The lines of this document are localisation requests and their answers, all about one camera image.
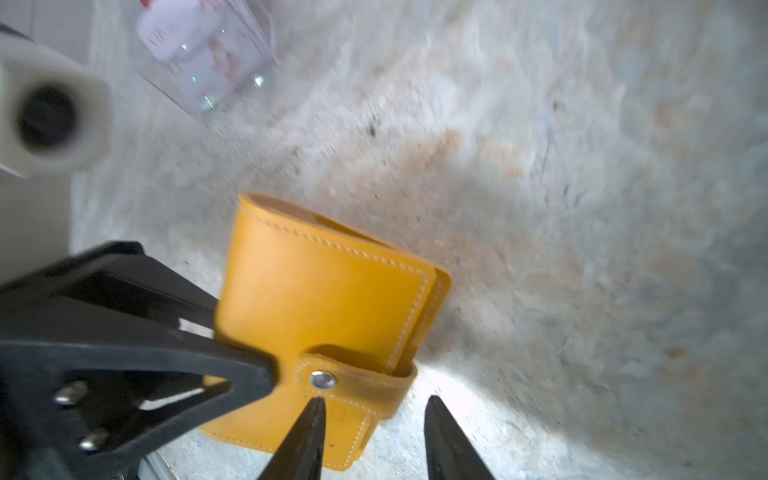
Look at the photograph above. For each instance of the white pink card in box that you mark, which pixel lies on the white pink card in box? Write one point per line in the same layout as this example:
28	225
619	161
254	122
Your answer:
198	42

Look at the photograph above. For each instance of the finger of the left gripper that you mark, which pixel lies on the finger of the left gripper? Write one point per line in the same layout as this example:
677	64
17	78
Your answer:
96	371

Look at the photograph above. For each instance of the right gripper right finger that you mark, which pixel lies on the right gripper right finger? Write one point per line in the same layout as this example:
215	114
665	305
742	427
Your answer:
449	453

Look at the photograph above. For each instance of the yellow leather card holder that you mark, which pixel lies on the yellow leather card holder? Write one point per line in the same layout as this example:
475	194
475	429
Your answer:
342	314

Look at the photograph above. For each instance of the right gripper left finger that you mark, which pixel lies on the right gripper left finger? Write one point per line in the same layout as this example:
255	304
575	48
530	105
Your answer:
300	455

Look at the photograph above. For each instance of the clear acrylic card box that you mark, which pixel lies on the clear acrylic card box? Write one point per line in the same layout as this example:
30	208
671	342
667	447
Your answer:
207	54

